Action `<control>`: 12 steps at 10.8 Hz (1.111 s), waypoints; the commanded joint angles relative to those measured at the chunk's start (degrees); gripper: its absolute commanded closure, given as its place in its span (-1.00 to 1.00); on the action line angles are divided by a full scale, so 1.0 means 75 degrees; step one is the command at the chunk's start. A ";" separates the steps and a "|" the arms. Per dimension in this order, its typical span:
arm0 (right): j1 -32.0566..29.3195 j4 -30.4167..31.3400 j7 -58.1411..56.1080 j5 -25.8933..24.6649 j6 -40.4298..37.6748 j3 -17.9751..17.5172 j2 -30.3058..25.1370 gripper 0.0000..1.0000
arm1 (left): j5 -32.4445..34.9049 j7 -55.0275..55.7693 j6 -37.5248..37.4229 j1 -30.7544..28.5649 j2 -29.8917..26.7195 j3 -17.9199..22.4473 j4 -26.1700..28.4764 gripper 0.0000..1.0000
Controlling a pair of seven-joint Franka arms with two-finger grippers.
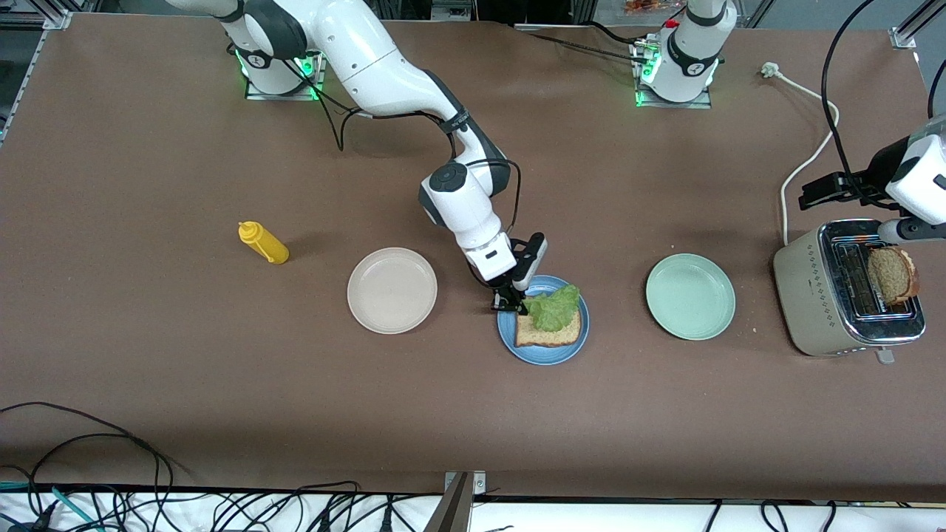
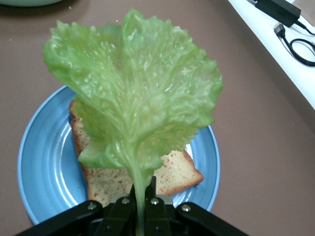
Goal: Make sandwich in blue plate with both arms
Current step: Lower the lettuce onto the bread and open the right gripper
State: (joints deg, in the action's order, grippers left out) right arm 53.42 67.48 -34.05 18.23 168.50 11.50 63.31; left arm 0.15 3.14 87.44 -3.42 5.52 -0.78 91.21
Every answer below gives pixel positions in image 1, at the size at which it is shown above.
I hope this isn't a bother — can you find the green lettuce leaf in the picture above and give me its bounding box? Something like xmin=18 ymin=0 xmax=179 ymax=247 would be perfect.
xmin=523 ymin=284 xmax=582 ymax=333

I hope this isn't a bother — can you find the brown bread slice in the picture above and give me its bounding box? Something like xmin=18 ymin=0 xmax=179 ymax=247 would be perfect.
xmin=866 ymin=246 xmax=922 ymax=306
xmin=514 ymin=307 xmax=582 ymax=348

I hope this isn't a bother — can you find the yellow squeeze bottle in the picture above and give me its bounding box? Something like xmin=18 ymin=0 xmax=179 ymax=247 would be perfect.
xmin=238 ymin=221 xmax=290 ymax=265

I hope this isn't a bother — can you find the blue round plate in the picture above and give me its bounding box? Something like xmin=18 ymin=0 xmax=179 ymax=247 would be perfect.
xmin=497 ymin=275 xmax=591 ymax=366

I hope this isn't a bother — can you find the beige round plate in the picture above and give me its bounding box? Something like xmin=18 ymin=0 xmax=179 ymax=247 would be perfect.
xmin=347 ymin=247 xmax=438 ymax=335

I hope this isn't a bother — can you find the light green round plate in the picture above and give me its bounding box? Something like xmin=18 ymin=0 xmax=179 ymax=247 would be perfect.
xmin=645 ymin=253 xmax=737 ymax=341

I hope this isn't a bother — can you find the beige chrome toaster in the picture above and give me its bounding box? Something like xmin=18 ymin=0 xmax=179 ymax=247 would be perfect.
xmin=772 ymin=218 xmax=927 ymax=365

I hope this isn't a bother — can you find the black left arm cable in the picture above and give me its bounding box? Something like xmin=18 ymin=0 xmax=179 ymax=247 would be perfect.
xmin=820 ymin=0 xmax=946 ymax=211

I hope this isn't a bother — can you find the white toaster power cord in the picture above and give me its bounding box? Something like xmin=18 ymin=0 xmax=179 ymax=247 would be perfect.
xmin=761 ymin=62 xmax=840 ymax=246

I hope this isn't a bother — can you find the aluminium frame profile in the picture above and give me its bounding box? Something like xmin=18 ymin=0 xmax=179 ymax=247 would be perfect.
xmin=891 ymin=0 xmax=946 ymax=51
xmin=0 ymin=0 xmax=75 ymax=145

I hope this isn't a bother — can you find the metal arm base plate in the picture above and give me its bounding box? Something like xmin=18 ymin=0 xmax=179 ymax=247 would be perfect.
xmin=244 ymin=30 xmax=328 ymax=101
xmin=633 ymin=38 xmax=714 ymax=110

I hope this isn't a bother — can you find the aluminium table bracket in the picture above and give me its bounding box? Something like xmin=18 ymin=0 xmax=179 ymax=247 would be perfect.
xmin=423 ymin=471 xmax=489 ymax=532

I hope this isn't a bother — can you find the teal cable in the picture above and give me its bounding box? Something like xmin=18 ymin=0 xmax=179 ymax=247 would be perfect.
xmin=0 ymin=480 xmax=104 ymax=532

